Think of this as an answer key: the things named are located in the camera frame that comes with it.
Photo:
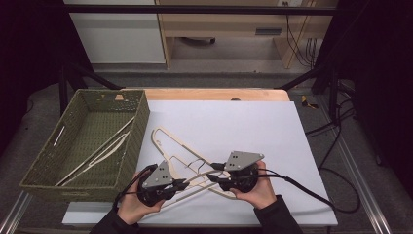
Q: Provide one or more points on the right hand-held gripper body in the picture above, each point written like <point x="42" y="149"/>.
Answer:
<point x="243" y="161"/>

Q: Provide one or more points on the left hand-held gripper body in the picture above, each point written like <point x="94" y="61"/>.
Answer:
<point x="159" y="178"/>

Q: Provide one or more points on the green woven basket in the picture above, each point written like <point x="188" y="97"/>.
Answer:
<point x="97" y="130"/>

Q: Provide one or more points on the person's right hand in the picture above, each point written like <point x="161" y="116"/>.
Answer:
<point x="261" y="193"/>

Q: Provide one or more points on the person's left hand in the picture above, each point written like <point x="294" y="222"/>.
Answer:
<point x="133" y="208"/>

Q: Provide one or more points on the white table mat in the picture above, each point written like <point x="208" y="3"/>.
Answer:
<point x="246" y="130"/>

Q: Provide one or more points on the yellow and black tool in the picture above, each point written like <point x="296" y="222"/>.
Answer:
<point x="307" y="103"/>

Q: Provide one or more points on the black chair base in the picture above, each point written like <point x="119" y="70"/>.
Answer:
<point x="198" y="40"/>

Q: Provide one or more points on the light wooden desk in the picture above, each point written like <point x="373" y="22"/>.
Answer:
<point x="220" y="22"/>

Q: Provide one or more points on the white cabinet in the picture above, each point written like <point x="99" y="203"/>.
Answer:
<point x="120" y="39"/>

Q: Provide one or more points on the black metal frame leg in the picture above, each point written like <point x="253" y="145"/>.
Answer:
<point x="63" y="87"/>
<point x="332" y="91"/>

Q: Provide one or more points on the aluminium rail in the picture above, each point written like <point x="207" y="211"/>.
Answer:
<point x="363" y="191"/>
<point x="13" y="211"/>

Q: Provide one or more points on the black horizontal frame bar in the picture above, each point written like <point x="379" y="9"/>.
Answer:
<point x="195" y="9"/>

